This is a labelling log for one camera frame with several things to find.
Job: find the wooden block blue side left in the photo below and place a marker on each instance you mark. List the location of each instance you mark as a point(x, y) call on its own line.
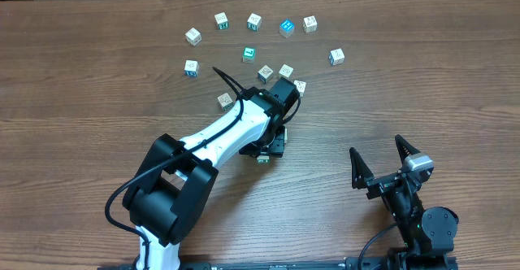
point(191, 68)

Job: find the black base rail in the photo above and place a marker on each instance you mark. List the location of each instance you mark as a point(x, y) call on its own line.
point(280, 266)

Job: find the wooden block blue side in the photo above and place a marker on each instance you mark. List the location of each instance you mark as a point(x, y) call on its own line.
point(191, 68)
point(336, 57)

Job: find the wooden block blue side right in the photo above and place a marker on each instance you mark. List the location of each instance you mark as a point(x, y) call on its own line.
point(336, 57)

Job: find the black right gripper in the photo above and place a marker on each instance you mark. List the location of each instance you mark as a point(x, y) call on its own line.
point(387, 182)

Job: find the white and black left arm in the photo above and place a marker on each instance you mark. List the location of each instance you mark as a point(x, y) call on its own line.
point(176, 176)

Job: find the blue top wooden block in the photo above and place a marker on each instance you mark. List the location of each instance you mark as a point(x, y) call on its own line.
point(286, 28)

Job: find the wooden block teal side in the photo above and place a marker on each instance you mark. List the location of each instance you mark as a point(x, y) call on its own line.
point(254, 22)

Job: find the wooden block green bottom side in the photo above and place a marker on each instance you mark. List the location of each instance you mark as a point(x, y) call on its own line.
point(225, 101)

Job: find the wooden block diamond drawing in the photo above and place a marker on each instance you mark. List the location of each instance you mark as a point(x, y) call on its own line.
point(265, 74)

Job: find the wooden block black drawing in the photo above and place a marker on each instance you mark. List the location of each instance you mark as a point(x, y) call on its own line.
point(310, 24)

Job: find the wooden block oval drawing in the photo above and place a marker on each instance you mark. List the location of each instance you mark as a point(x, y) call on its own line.
point(285, 71)

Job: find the wooden block yellow side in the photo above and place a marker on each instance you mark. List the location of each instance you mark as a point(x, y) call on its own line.
point(301, 86)

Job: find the green top block letter L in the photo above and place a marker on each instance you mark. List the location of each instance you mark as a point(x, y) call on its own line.
point(249, 55)

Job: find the wooden block green letter side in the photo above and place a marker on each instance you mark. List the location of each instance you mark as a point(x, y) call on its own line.
point(221, 21)

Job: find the plain wooden block far left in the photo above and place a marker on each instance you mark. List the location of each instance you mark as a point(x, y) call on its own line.
point(193, 36)

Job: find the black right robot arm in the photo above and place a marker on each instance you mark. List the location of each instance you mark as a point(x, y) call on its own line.
point(427, 233)

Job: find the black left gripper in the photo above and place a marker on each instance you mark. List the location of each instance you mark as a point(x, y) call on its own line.
point(267, 150)

